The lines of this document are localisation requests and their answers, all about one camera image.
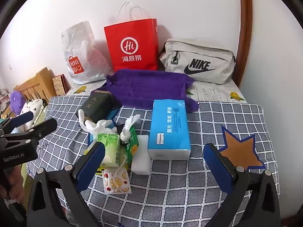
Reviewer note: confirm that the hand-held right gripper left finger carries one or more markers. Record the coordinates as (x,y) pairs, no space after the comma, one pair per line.
(91,165)

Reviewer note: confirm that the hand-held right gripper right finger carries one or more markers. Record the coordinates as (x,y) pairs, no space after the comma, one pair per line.
(216,166)

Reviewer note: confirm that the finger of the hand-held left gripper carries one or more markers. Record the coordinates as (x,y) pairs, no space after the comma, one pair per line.
(22,119)
(45,128)

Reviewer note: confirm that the lime green tissue pack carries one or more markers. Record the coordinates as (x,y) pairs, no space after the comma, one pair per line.
(109,144)

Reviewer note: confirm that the fruit print packet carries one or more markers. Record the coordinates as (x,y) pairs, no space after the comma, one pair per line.
(117,182)

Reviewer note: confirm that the white glove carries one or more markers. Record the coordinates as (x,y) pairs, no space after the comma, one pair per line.
(94,126)

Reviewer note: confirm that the dark green tissue pack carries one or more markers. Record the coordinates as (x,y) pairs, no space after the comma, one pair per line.
(132,144)

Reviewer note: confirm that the white sponge block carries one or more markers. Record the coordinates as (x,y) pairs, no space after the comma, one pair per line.
(140,156)

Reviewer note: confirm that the blue tissue pack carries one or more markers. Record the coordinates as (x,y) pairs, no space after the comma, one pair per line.
(169,127)

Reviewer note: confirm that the person's left hand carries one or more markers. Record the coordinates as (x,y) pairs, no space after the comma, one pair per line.
(15,184)

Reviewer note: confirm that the polka dot pillow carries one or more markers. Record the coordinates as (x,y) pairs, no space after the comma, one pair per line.
(33,108)

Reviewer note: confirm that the purple plush toy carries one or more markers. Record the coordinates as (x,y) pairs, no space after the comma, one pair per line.
(16,101)

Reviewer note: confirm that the wooden headboard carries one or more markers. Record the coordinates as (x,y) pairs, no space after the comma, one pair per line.
(37,85)

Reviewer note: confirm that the patterned decorative box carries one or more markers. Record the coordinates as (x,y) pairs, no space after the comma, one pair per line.
(60,85)

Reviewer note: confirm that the dark tin box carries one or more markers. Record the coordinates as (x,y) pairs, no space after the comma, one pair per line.
(97,105)

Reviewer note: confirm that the white plastic shopping bag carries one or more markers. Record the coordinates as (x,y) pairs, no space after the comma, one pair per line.
(80,59)

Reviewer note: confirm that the purple towel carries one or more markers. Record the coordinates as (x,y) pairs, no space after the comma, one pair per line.
(146,87)

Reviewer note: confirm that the beige waist bag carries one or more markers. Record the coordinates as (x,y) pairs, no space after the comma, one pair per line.
(201,63)

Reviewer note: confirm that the red paper bag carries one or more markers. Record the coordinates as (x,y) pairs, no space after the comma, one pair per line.
(132,47)

